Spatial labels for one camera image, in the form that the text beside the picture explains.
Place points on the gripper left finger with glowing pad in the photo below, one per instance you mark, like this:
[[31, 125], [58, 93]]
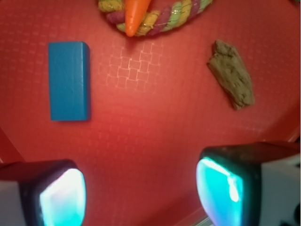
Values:
[[42, 193]]

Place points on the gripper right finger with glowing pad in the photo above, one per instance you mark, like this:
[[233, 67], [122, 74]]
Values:
[[256, 184]]

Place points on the blue rectangular block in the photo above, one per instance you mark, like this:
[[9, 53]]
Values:
[[69, 81]]

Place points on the brown driftwood piece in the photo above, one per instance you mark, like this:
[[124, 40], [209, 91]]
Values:
[[229, 69]]

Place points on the red plastic tray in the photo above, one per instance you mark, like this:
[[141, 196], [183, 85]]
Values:
[[155, 104]]

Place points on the orange toy carrot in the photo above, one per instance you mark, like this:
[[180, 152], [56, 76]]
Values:
[[135, 11]]

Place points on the multicoloured braided rope toy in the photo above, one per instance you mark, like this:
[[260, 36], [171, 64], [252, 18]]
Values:
[[156, 21]]

